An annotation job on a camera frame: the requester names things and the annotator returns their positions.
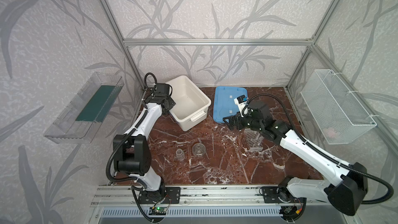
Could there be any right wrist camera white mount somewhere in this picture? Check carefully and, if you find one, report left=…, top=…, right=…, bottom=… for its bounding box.
left=234, top=95, right=248, bottom=111

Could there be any white wire mesh basket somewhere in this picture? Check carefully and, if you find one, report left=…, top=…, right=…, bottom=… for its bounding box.
left=301, top=69, right=377, bottom=145

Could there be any clear acrylic test tube rack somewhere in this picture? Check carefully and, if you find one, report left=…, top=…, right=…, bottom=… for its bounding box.
left=244, top=129, right=264, bottom=152

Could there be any small clear glass beaker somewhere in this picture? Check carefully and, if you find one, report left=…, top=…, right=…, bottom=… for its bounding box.
left=176, top=149, right=186, bottom=161

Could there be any white plastic storage bin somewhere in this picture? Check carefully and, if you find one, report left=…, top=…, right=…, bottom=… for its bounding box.
left=167, top=75, right=211, bottom=132

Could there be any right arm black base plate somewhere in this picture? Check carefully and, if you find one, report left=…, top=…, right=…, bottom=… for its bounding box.
left=259, top=186, right=291, bottom=204

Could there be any clear glass alcohol lamp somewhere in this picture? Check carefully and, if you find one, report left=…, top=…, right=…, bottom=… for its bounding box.
left=192, top=143, right=206, bottom=157

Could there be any blue plastic bin lid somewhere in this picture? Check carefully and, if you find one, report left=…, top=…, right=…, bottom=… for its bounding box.
left=213, top=86, right=248, bottom=123

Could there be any clear acrylic wall shelf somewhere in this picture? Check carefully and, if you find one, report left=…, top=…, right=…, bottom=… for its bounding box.
left=44, top=72, right=124, bottom=144

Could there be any pink item in basket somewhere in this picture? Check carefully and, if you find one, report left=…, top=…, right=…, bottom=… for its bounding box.
left=322, top=128, right=340, bottom=139

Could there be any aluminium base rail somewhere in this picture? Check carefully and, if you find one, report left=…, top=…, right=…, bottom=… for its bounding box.
left=90, top=184, right=315, bottom=207

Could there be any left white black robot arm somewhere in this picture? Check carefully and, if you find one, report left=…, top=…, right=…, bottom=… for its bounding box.
left=105, top=84, right=176, bottom=198

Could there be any green circuit board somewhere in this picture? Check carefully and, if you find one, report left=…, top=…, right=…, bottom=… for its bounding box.
left=148, top=207, right=168, bottom=216

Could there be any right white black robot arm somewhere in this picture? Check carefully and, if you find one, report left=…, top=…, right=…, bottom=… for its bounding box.
left=223, top=100, right=394, bottom=216

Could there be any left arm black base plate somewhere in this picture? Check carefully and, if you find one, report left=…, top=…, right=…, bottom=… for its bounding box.
left=138, top=187, right=181, bottom=204

